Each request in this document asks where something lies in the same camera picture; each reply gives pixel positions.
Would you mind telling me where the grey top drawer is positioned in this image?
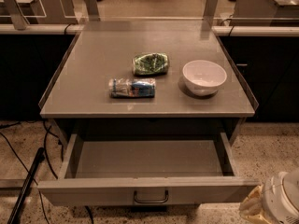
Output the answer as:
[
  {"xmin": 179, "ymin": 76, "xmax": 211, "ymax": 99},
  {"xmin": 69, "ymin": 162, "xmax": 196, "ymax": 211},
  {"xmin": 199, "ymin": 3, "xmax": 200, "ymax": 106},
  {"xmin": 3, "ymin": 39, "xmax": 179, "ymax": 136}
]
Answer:
[{"xmin": 38, "ymin": 133, "xmax": 259, "ymax": 206}]

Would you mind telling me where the grey drawer cabinet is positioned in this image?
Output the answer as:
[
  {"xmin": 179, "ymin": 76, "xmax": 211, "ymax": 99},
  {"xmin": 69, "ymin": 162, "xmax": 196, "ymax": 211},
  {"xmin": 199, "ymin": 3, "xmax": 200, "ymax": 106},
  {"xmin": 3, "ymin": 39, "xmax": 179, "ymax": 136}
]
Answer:
[{"xmin": 40, "ymin": 20, "xmax": 256, "ymax": 141}]

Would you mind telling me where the white ceramic bowl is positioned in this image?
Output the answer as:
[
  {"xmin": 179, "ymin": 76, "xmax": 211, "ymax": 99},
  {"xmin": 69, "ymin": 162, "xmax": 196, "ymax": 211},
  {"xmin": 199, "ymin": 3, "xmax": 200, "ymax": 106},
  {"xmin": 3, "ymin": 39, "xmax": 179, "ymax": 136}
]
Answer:
[{"xmin": 182, "ymin": 60, "xmax": 227, "ymax": 96}]

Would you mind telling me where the green crushed can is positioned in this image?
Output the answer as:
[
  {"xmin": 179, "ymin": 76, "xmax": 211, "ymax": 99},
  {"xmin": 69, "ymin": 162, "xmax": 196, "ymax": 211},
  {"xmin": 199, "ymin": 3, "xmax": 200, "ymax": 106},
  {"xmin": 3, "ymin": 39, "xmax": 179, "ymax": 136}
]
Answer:
[{"xmin": 133, "ymin": 53, "xmax": 170, "ymax": 76}]

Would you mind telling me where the blue silver crushed can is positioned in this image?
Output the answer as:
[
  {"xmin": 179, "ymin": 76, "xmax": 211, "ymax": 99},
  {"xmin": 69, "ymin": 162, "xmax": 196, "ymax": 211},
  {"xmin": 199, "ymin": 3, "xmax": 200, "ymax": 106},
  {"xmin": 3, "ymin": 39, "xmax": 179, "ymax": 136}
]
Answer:
[{"xmin": 108, "ymin": 78, "xmax": 156, "ymax": 98}]

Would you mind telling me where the black bar on floor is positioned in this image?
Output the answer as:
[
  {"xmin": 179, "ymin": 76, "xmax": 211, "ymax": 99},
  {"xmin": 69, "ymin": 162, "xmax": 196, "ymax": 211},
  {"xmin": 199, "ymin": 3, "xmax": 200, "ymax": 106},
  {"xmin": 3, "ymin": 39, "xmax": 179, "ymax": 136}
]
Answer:
[{"xmin": 7, "ymin": 147, "xmax": 44, "ymax": 224}]

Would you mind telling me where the grey post right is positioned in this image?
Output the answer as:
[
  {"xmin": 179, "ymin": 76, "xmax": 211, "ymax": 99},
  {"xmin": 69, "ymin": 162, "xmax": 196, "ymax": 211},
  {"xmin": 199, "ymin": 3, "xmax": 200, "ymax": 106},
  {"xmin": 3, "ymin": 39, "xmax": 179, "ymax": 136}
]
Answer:
[{"xmin": 203, "ymin": 0, "xmax": 219, "ymax": 19}]

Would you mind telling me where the grey post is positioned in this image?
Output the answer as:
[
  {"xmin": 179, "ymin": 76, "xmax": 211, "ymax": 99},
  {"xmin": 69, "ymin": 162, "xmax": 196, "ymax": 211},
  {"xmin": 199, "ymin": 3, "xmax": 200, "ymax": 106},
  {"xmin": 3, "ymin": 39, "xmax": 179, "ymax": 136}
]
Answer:
[
  {"xmin": 203, "ymin": 0, "xmax": 219, "ymax": 19},
  {"xmin": 84, "ymin": 0, "xmax": 100, "ymax": 21},
  {"xmin": 3, "ymin": 0, "xmax": 28, "ymax": 30}
]

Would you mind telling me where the black floor cable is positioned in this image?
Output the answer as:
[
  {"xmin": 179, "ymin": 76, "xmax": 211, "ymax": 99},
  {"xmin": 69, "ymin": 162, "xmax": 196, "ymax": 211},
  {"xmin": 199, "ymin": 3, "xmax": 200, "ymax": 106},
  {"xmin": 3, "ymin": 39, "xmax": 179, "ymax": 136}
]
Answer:
[{"xmin": 0, "ymin": 120, "xmax": 64, "ymax": 224}]

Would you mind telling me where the grey post middle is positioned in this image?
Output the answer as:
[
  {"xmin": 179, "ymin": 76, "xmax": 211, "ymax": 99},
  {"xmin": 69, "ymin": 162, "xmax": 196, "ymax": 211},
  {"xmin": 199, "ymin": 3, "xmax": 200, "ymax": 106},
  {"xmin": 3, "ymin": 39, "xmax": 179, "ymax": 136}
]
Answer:
[{"xmin": 84, "ymin": 0, "xmax": 100, "ymax": 21}]

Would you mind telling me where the long white rail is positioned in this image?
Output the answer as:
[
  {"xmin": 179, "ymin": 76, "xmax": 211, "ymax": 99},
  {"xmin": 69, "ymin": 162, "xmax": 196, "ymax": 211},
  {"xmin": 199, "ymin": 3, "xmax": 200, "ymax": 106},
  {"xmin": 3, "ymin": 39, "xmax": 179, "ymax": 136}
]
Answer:
[{"xmin": 0, "ymin": 24, "xmax": 299, "ymax": 37}]

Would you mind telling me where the grey post left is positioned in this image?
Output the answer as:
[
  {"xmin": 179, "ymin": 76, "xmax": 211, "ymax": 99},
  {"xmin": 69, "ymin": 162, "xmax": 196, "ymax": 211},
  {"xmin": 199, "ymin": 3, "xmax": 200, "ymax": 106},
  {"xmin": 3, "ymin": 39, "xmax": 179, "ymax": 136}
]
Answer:
[{"xmin": 3, "ymin": 0, "xmax": 28, "ymax": 30}]

